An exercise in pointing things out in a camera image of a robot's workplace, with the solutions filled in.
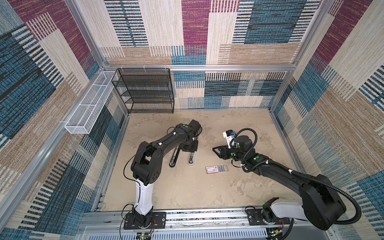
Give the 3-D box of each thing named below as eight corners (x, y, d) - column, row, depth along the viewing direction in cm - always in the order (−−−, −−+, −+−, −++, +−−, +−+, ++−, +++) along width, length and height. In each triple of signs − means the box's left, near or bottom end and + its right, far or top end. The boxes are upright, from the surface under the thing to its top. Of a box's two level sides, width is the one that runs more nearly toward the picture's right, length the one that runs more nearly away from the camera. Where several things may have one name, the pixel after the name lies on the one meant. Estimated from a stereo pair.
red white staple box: (206, 173, 90) (206, 172, 89) (205, 168, 93) (205, 166, 91) (218, 172, 91) (218, 171, 89) (216, 166, 93) (217, 165, 91)
